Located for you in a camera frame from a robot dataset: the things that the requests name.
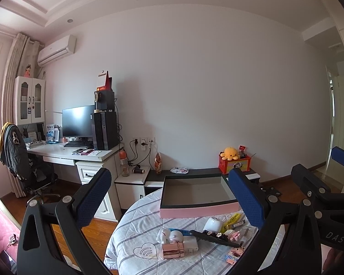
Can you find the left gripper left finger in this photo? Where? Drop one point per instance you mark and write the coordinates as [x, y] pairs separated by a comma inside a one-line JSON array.
[[38, 249]]

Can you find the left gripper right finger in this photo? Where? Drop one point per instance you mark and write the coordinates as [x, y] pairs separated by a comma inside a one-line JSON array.
[[300, 249]]

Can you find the yellow highlighter marker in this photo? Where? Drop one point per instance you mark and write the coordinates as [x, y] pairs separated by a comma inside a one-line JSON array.
[[232, 220]]

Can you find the black remote control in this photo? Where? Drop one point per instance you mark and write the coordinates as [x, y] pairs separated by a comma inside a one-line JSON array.
[[214, 238]]

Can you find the white plug night light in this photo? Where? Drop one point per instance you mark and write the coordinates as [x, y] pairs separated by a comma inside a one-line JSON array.
[[213, 224]]

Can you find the rose gold cylinder case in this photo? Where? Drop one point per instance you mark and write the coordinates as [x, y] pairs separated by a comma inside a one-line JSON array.
[[172, 250]]

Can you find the white astronaut figure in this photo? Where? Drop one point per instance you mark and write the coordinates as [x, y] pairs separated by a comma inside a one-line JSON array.
[[164, 237]]

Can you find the pink storage box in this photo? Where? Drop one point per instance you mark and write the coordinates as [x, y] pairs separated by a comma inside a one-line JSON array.
[[196, 196]]

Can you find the white usb charger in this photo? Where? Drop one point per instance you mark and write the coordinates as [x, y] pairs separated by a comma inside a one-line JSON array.
[[190, 244]]

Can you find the blue rectangular case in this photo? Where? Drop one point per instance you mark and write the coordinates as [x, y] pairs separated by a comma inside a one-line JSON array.
[[183, 232]]

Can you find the white door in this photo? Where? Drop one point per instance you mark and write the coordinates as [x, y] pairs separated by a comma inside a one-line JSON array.
[[336, 84]]

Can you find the black office chair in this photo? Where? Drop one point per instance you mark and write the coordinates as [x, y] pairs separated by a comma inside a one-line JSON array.
[[42, 177]]

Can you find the yellow octopus plush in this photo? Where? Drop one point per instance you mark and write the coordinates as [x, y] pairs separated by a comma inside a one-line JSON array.
[[229, 154]]

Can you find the red toy crate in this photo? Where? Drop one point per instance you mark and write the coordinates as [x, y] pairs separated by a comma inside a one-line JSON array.
[[243, 164]]

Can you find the striped quilted table cloth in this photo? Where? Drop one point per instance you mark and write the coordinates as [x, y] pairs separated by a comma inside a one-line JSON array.
[[144, 243]]

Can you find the white desk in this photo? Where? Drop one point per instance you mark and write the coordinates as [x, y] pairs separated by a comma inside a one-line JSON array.
[[88, 166]]

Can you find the dark jacket on chair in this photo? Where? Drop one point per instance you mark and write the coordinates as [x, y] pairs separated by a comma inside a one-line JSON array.
[[13, 152]]

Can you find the white side cabinet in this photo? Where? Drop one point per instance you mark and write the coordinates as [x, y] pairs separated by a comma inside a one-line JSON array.
[[131, 188]]

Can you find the black keyboard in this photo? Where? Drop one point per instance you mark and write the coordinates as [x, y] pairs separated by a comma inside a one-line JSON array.
[[79, 144]]

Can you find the orange lid water bottle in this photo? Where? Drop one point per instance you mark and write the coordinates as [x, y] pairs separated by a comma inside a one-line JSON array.
[[124, 163]]

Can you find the small black hair dryer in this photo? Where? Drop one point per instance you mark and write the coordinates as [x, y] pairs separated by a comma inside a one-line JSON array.
[[138, 170]]

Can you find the patterned pouch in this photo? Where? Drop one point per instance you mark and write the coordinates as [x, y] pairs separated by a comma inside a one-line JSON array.
[[179, 170]]

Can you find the black computer monitor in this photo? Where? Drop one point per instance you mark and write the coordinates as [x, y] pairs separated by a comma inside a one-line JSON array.
[[77, 122]]

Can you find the black computer tower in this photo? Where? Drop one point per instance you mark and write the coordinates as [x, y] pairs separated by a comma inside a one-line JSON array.
[[104, 130]]

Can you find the snack bag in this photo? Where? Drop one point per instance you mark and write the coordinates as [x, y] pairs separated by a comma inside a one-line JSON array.
[[158, 163]]

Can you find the white glass door cabinet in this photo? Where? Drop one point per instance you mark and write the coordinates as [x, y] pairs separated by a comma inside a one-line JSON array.
[[28, 101]]

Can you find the small doll figure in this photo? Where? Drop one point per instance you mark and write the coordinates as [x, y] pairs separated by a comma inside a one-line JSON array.
[[27, 71]]

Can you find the red paper bag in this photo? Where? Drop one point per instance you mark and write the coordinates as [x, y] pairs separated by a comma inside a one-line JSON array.
[[104, 82]]

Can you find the white air conditioner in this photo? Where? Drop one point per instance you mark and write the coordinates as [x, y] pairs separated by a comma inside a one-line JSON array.
[[61, 48]]

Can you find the wall power sockets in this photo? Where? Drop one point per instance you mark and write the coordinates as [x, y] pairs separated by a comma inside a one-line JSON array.
[[143, 143]]

